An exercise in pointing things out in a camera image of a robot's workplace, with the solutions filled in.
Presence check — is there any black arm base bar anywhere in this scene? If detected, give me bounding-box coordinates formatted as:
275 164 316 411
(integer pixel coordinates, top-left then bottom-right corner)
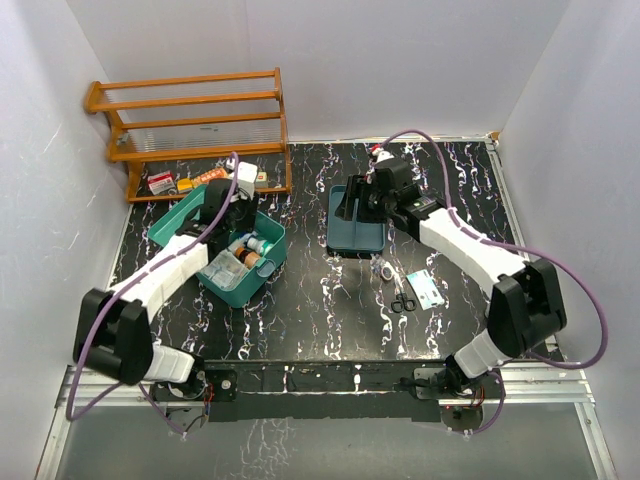
151 360 503 429

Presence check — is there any blue cap small bottle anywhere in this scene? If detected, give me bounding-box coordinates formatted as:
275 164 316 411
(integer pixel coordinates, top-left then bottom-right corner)
230 231 257 248

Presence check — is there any wooden shelf rack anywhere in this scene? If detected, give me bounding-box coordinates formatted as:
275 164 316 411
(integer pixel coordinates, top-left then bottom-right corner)
83 68 292 203

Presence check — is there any dark blue divided tray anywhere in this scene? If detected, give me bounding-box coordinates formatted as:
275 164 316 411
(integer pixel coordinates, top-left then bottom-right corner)
326 185 386 258

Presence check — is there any white bottle green label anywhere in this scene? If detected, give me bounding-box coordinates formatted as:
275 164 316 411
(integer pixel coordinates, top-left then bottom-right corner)
247 237 274 256

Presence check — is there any yellow grey small box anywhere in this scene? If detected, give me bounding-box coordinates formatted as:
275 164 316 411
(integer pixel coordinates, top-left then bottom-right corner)
176 178 194 194

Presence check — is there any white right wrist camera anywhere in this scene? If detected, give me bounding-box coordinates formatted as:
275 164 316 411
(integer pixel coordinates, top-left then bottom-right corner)
369 144 394 163

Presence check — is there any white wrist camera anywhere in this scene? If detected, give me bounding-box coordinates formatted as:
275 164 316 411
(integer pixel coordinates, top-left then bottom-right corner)
369 144 394 163
235 162 258 200

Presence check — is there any white gauze packet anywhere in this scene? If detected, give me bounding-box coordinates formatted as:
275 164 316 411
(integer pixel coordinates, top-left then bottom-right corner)
200 250 248 291

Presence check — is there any blue white card packet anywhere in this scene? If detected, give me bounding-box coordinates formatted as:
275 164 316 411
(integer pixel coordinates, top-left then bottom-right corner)
407 269 444 310

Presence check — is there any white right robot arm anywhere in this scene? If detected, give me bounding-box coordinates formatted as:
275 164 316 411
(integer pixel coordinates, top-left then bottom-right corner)
333 146 567 397

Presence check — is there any teal medicine kit box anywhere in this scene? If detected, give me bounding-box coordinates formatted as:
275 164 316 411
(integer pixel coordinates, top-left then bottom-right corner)
148 185 287 308

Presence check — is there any red white medicine box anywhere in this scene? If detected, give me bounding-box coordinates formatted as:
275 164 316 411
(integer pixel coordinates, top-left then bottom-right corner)
147 171 175 196

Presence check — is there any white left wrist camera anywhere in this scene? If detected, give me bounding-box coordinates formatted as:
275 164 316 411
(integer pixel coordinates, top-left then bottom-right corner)
235 162 258 200

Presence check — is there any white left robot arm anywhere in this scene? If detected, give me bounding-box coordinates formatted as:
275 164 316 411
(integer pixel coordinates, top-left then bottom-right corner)
73 179 257 399

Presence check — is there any brown glass medicine bottle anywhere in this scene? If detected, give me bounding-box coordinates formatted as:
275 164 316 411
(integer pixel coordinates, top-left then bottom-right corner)
234 247 261 269

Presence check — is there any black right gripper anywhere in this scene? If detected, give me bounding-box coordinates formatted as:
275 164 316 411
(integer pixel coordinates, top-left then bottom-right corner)
337 176 396 224

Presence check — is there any orange spiral notebook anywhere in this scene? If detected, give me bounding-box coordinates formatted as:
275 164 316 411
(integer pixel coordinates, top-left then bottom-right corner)
191 167 230 190

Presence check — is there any cream medicine box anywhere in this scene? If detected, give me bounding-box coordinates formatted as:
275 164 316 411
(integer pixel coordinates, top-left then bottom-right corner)
255 171 268 189

